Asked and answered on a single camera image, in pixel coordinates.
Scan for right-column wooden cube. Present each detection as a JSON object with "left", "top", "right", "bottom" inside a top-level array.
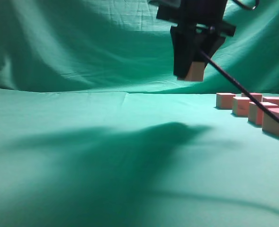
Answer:
[
  {"left": 262, "top": 96, "right": 279, "bottom": 107},
  {"left": 241, "top": 93, "right": 263, "bottom": 102}
]

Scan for black cable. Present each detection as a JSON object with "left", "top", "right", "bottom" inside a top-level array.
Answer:
[{"left": 200, "top": 0, "right": 279, "bottom": 131}]

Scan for far right-column wooden cube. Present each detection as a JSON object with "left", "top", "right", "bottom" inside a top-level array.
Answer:
[{"left": 241, "top": 93, "right": 263, "bottom": 102}]

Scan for left-column wooden cube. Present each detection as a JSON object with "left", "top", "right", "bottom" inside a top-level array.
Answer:
[
  {"left": 216, "top": 93, "right": 236, "bottom": 109},
  {"left": 248, "top": 102, "right": 279, "bottom": 126},
  {"left": 262, "top": 108, "right": 279, "bottom": 136},
  {"left": 185, "top": 61, "right": 205, "bottom": 82}
]

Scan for white-topped marked wooden cube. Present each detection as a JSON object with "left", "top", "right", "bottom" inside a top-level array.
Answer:
[{"left": 232, "top": 96, "right": 251, "bottom": 117}]

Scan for green cloth backdrop and cover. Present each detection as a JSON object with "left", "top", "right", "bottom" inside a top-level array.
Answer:
[{"left": 0, "top": 0, "right": 279, "bottom": 227}]

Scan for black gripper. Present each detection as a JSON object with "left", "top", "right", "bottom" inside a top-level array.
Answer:
[{"left": 148, "top": 0, "right": 236, "bottom": 81}]

